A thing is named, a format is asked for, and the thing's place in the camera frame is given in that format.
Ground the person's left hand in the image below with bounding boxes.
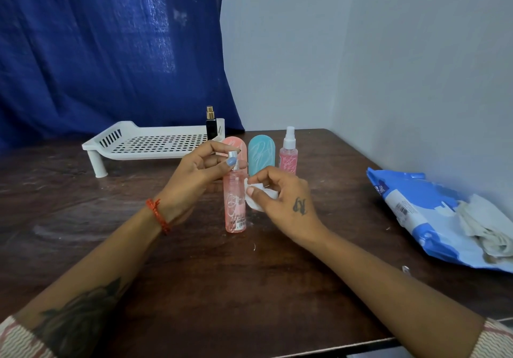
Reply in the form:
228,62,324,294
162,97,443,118
154,140,249,226

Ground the person's right hand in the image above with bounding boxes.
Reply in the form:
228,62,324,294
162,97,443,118
245,166,329,246

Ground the white wet wipe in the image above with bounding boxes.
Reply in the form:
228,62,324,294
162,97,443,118
243,177,280,213

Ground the pink spray bottle white cap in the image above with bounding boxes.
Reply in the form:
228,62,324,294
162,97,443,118
278,126,299,176

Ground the orange spray bottle silver cap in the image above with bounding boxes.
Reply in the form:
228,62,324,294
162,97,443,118
223,150,247,234

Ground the white perforated plastic rack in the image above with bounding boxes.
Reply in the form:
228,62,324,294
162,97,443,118
81,118,226,179

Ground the teal squeeze bottle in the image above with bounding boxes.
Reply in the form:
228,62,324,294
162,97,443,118
247,134,276,177

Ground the pink squeeze bottle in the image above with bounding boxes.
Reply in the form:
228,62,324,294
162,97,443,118
216,136,248,176

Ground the black perfume bottle gold cap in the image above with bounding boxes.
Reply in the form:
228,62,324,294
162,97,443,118
205,105,219,141

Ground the blue white wet wipes pack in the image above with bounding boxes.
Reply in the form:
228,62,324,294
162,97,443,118
366,167,513,274

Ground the person's right forearm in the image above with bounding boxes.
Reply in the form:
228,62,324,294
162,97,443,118
312,227,486,358

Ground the person's left forearm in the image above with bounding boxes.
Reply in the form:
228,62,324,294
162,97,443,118
15,207,167,358

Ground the dark wooden table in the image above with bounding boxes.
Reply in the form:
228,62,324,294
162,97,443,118
0,128,513,358

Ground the dark blue curtain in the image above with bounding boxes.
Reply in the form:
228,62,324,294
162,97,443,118
0,0,245,152

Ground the patterned left sleeve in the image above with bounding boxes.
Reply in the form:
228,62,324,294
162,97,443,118
0,315,55,358

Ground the patterned sleeve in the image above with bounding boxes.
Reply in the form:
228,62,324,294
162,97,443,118
0,315,55,358
471,317,513,358

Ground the patterned right sleeve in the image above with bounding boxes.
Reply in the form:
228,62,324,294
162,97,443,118
471,317,513,358

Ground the orange thread bracelet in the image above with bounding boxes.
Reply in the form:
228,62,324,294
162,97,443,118
145,198,172,236

